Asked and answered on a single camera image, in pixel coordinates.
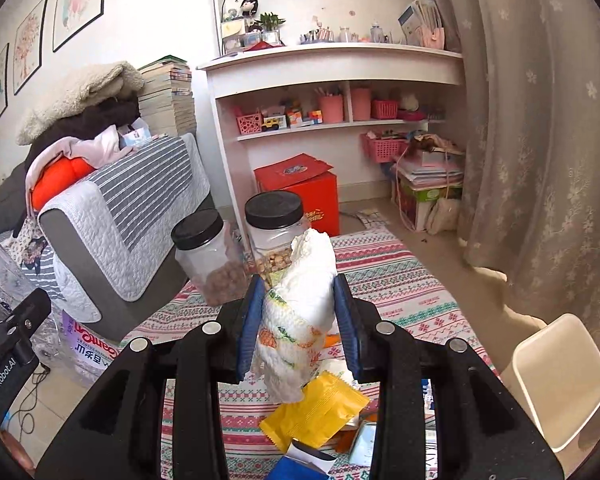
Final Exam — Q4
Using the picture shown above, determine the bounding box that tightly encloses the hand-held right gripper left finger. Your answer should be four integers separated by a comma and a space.
40, 275, 268, 480

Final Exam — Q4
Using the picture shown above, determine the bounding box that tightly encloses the red cardboard box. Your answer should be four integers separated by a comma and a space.
254, 167, 341, 238

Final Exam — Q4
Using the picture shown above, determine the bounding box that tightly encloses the small black-lidded clear jar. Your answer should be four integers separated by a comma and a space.
171, 208, 248, 306

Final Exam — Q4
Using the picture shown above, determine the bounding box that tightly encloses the large black-lidded clear jar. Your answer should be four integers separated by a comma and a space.
244, 191, 306, 288

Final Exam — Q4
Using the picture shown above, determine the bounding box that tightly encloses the leaning stack of booklets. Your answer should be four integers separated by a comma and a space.
397, 0, 446, 48

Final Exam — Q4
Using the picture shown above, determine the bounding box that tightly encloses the pile of folders and boxes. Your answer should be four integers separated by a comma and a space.
392, 150, 466, 233

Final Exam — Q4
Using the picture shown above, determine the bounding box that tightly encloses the colourful striped patterned tablecloth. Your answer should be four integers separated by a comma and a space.
120, 225, 501, 480

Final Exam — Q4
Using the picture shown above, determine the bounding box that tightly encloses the tall stack of books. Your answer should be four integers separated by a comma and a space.
139, 55, 197, 137

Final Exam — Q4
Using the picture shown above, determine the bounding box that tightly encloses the white tote bag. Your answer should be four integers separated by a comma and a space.
426, 199, 461, 233

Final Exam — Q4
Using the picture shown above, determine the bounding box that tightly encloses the medium framed tree picture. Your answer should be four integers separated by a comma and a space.
13, 0, 49, 96

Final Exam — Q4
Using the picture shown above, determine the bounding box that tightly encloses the pale blue small packet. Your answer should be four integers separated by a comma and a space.
349, 420, 378, 468

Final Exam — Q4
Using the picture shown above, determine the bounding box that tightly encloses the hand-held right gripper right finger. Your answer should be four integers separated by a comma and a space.
332, 276, 566, 480

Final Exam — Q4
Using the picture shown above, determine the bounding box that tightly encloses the clear plastic bag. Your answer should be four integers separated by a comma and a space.
0, 230, 56, 321

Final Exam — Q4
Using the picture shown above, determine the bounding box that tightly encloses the white bookshelf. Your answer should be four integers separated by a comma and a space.
196, 0, 466, 241

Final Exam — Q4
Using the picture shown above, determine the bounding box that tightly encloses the beige fleece blanket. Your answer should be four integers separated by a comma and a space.
17, 61, 146, 145

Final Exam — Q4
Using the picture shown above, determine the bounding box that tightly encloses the checked grey cloth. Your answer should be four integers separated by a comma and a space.
355, 209, 386, 228

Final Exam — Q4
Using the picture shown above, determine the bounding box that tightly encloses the pink felt holder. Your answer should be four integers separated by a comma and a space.
412, 25, 447, 51

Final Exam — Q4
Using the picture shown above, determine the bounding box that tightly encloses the pink pen cup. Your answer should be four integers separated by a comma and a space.
320, 92, 345, 123

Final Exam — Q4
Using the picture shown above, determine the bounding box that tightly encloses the pink cloth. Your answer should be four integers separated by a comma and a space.
25, 125, 126, 211

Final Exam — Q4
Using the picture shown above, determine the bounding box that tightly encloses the blue paper carton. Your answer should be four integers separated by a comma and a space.
265, 439, 338, 480

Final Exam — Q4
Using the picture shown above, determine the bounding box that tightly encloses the dark brown blanket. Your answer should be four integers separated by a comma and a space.
25, 97, 141, 171

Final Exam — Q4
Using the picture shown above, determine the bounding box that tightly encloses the large water bottle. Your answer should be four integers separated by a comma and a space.
62, 310, 126, 376

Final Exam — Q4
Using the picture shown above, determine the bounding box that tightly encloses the white printed diaper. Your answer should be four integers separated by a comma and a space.
250, 228, 356, 403

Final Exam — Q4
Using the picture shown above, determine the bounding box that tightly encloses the beige flower lace curtain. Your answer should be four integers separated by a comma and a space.
425, 0, 600, 341

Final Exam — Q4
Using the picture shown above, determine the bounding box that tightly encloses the black cable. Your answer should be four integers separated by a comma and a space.
10, 365, 51, 436

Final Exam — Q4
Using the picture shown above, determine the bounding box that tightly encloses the orange cushion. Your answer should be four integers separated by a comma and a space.
31, 156, 96, 211

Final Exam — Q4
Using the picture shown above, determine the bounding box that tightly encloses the grey striped quilted sofa cover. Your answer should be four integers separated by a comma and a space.
37, 132, 211, 323

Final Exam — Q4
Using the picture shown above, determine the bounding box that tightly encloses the black-haired doll figure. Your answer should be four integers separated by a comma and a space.
240, 0, 262, 33

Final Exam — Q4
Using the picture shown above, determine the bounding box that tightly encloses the large pink mesh basket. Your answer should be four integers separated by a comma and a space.
361, 132, 408, 163

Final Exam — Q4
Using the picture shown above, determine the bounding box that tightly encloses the tall pink cup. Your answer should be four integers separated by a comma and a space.
351, 87, 372, 122

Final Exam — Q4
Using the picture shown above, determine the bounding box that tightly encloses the yellow snack packet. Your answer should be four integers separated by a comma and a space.
259, 371, 371, 453

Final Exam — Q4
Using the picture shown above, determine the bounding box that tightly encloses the white plastic bin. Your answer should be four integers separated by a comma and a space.
500, 313, 600, 453

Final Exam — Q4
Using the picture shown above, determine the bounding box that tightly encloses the grey sofa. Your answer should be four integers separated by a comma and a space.
37, 132, 218, 343

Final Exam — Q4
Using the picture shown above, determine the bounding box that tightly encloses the large framed picture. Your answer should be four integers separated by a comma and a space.
52, 0, 110, 53

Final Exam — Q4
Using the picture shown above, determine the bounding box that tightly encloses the potted green plant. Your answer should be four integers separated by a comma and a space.
254, 11, 286, 46

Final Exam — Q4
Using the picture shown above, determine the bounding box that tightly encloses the red envelope blue print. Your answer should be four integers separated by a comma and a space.
254, 153, 334, 181

